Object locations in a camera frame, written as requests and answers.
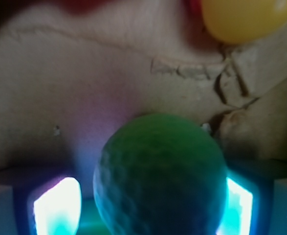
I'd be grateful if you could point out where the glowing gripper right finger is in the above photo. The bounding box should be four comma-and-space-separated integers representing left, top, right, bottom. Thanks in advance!
215, 161, 287, 235

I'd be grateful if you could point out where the crumpled brown paper bag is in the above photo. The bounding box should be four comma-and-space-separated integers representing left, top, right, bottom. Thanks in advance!
0, 0, 287, 181

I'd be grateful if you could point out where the green flat plastic block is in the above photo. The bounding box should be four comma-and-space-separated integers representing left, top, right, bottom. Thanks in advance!
76, 198, 110, 235

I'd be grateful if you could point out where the green dimpled ball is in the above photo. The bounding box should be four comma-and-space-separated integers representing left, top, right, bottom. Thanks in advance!
93, 114, 227, 235

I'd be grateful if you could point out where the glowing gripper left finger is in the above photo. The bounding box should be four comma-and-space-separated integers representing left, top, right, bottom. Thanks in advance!
0, 168, 82, 235

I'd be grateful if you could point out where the yellow rubber duck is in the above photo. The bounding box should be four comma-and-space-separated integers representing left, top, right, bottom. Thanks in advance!
201, 0, 287, 44

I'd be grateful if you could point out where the orange toy carrot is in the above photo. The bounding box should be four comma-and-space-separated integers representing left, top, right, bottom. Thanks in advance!
55, 0, 201, 14

